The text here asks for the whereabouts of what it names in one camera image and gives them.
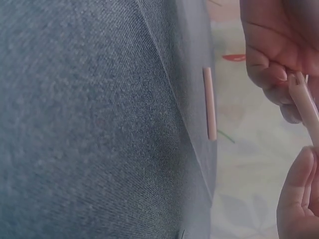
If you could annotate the pink pen cap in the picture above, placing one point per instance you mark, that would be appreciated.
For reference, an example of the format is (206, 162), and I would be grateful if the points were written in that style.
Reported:
(209, 104)

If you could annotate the person's left fingers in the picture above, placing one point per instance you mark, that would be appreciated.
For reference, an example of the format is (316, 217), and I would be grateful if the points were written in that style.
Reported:
(264, 72)

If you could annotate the person's left hand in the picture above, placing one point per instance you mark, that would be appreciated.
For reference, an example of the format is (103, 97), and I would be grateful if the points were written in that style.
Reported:
(276, 37)

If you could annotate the person's right fingers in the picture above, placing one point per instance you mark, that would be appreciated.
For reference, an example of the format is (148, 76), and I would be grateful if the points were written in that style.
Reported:
(296, 179)

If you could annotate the person's right hand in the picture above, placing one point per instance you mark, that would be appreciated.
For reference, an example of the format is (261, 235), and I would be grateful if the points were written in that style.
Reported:
(299, 199)

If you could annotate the white and pink pen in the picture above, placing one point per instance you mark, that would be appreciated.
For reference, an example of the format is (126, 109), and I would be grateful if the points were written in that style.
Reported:
(307, 107)

